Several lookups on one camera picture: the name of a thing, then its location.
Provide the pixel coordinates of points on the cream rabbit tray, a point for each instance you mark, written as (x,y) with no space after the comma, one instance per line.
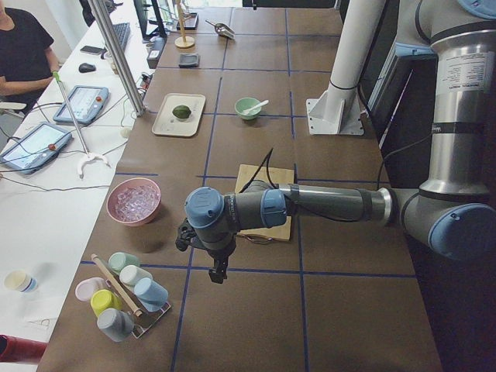
(166,124)

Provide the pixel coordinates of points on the white plastic spoon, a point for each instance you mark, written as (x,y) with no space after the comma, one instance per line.
(255,106)

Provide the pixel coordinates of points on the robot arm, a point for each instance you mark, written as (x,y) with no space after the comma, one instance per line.
(448,212)

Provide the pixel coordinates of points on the white cup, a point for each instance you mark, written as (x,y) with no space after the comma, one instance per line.
(130,275)

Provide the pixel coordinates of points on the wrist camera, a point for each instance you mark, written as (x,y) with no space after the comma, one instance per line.
(187,237)

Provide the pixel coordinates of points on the metal scoop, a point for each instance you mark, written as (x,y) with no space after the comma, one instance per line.
(222,29)

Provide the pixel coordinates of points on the computer mouse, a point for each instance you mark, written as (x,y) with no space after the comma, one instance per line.
(86,68)

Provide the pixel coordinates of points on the grey cup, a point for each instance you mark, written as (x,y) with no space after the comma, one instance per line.
(116,324)

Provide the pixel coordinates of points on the smartphone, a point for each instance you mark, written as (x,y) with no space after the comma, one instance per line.
(93,50)

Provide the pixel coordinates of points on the aluminium frame post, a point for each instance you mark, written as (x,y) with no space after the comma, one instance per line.
(104,22)

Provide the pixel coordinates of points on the light green bowl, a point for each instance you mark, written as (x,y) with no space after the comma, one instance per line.
(244,108)

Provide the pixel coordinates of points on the sage green cup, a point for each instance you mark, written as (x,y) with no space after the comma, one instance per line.
(118,260)

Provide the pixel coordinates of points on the reacher grabber tool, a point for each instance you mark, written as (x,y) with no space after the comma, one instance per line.
(88,155)

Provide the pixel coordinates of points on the green avocado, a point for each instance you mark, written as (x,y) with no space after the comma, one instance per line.
(181,112)

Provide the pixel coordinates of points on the cup rack with wooden bar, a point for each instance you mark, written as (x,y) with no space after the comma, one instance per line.
(131,305)

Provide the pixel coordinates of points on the bamboo cutting board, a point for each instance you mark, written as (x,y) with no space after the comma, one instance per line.
(274,216)

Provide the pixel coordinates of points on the person in black shirt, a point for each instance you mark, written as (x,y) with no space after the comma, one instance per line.
(27,59)

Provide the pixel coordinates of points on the near teach pendant tablet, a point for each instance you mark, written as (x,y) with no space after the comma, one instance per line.
(36,149)

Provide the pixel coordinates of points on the teach pendant tablet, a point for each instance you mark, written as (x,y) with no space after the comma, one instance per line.
(87,102)
(36,149)

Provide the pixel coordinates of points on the far teach pendant tablet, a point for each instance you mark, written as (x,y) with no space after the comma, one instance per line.
(87,102)

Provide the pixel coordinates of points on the pink bowl of ice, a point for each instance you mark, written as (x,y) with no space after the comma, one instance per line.
(134,202)

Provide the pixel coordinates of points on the red object at corner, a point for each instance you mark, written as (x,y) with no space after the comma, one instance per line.
(19,350)

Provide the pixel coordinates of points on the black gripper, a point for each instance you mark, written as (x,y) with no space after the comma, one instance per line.
(219,256)

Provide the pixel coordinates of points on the paper cup on desk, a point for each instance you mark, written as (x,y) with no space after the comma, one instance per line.
(19,280)

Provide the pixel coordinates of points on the blue cup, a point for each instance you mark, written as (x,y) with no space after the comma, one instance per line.
(151,294)

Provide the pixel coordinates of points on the grey folded cloth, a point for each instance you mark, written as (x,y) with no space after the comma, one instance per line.
(188,60)

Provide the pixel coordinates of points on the wooden stand with round base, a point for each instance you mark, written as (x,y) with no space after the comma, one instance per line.
(183,41)

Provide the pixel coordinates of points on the black keyboard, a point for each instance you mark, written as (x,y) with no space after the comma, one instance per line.
(122,32)

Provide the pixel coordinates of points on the yellow cup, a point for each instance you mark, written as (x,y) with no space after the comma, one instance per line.
(104,299)

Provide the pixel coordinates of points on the pink cup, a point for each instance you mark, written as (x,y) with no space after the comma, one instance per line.
(86,288)

